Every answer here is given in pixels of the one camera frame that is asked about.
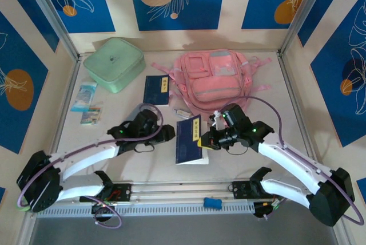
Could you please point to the dark blue book yellow label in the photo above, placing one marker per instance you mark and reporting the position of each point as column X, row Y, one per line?
column 186, row 142
column 154, row 90

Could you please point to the pen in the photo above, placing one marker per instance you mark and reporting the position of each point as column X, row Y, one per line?
column 181, row 112

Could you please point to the small card pack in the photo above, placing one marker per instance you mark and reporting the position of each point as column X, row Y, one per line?
column 91, row 116

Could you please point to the pink student backpack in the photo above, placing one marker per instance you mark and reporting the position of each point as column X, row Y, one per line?
column 214, row 84

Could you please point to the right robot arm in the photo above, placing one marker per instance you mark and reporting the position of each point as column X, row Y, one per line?
column 286, row 159

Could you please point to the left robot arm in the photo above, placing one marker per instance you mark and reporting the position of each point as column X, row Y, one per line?
column 85, row 159

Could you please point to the blue tissue pack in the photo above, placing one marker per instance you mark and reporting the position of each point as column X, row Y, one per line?
column 84, row 96

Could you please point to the small blue sponge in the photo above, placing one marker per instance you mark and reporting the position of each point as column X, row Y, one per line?
column 212, row 203

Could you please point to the black controller board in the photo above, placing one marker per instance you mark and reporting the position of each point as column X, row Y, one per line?
column 98, row 209
column 261, row 209

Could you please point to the mint green zipper pouch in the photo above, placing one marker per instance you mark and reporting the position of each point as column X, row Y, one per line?
column 114, row 61

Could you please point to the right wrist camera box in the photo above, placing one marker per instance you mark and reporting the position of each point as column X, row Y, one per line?
column 236, row 116

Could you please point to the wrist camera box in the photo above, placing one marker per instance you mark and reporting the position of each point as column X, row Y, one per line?
column 148, row 117
column 236, row 116

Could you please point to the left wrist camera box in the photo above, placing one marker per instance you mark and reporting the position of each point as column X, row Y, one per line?
column 148, row 117

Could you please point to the aluminium table edge rail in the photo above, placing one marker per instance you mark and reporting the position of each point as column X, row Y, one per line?
column 183, row 189

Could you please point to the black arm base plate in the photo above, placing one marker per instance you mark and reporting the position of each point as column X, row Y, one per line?
column 241, row 189
column 123, row 192

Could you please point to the aluminium frame post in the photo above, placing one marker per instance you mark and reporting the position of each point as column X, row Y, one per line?
column 307, row 7
column 48, row 7

